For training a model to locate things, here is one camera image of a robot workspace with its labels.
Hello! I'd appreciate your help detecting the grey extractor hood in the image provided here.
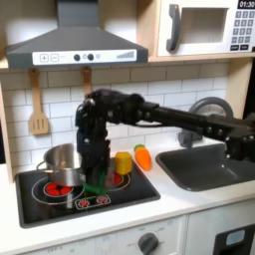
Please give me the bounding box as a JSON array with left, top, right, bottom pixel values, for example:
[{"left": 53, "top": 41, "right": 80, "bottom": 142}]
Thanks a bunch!
[{"left": 4, "top": 0, "right": 149, "bottom": 70}]

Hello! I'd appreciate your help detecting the white toy microwave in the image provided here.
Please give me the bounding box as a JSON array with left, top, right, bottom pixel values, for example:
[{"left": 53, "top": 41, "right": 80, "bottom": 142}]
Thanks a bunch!
[{"left": 156, "top": 0, "right": 255, "bottom": 58}]

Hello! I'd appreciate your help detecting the orange toy carrot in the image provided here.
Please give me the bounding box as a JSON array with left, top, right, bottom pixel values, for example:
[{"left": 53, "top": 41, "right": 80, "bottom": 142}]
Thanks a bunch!
[{"left": 133, "top": 143, "right": 153, "bottom": 172}]

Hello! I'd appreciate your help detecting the steel pot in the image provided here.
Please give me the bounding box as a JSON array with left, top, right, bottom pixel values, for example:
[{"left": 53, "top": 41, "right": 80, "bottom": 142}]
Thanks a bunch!
[{"left": 35, "top": 142, "right": 87, "bottom": 187}]

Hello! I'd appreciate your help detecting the slotted wooden spatula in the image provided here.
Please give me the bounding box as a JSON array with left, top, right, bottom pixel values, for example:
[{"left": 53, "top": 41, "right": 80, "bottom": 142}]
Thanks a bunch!
[{"left": 27, "top": 68, "right": 51, "bottom": 136}]

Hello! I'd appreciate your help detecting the dark grey tap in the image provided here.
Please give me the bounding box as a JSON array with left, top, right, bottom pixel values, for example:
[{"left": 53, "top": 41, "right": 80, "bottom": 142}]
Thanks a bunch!
[{"left": 177, "top": 97, "right": 234, "bottom": 148}]

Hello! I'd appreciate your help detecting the green toy block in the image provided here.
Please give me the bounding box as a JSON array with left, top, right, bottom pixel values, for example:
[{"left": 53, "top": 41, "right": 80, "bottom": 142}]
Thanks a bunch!
[{"left": 83, "top": 178, "right": 114, "bottom": 197}]

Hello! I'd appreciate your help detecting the white oven control panel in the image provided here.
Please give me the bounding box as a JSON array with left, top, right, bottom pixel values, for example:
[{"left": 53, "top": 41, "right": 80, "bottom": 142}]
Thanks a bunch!
[{"left": 19, "top": 215, "right": 187, "bottom": 255}]

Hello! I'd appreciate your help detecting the black door handle panel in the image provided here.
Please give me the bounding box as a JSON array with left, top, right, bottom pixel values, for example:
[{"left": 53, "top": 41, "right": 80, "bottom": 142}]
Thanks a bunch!
[{"left": 212, "top": 223, "right": 255, "bottom": 255}]

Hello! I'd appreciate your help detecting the black toy stove top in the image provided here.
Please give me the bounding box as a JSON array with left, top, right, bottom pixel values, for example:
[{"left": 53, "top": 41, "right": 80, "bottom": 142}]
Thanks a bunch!
[{"left": 14, "top": 158, "right": 161, "bottom": 229}]

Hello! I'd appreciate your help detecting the grey oven knob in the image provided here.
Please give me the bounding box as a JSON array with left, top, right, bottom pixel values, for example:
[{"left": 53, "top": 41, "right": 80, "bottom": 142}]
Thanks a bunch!
[{"left": 137, "top": 232, "right": 159, "bottom": 255}]

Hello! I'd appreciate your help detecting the dark grey sink basin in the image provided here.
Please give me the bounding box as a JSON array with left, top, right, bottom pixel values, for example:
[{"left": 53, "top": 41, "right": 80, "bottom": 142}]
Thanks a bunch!
[{"left": 154, "top": 142, "right": 255, "bottom": 192}]

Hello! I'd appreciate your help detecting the white cabinet door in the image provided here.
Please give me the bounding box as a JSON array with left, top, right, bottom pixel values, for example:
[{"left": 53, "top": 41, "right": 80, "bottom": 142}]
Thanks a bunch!
[{"left": 183, "top": 198, "right": 255, "bottom": 255}]

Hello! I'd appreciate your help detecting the wooden spoon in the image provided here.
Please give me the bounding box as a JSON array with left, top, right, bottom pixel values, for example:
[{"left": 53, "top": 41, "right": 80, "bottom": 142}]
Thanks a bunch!
[{"left": 81, "top": 66, "right": 95, "bottom": 96}]

